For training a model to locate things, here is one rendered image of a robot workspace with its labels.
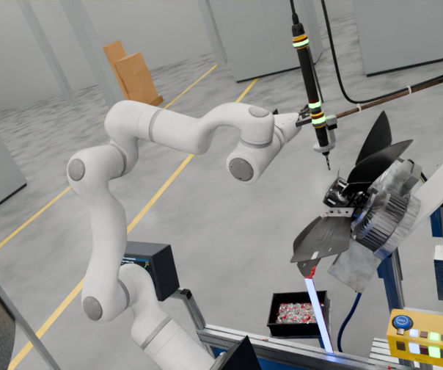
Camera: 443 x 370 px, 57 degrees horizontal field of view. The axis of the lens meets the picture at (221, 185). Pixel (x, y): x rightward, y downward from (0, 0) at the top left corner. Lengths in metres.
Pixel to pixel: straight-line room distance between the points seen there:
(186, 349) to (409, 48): 6.19
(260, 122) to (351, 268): 0.83
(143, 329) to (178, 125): 0.58
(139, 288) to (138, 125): 0.51
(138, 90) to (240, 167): 8.65
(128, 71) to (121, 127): 8.37
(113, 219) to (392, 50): 6.13
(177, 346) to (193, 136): 0.59
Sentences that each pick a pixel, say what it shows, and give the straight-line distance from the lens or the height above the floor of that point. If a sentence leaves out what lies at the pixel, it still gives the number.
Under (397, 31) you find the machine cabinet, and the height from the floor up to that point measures 0.58.
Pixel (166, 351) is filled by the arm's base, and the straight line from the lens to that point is 1.22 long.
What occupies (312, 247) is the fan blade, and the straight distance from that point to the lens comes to 1.40.
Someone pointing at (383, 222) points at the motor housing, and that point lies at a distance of 1.53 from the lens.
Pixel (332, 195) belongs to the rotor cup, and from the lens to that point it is 1.55.
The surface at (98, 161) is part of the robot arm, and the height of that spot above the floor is 1.73.
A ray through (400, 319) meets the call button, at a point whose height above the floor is 1.08.
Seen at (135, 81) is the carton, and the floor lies 0.71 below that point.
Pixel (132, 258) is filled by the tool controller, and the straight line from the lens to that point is 1.60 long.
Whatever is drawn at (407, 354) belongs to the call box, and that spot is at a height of 1.01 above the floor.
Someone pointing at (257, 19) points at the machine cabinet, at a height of 1.15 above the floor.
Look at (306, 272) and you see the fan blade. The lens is 1.69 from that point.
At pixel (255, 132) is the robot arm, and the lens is 0.89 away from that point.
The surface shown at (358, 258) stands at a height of 1.02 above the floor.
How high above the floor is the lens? 2.03
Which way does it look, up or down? 25 degrees down
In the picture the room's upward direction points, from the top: 20 degrees counter-clockwise
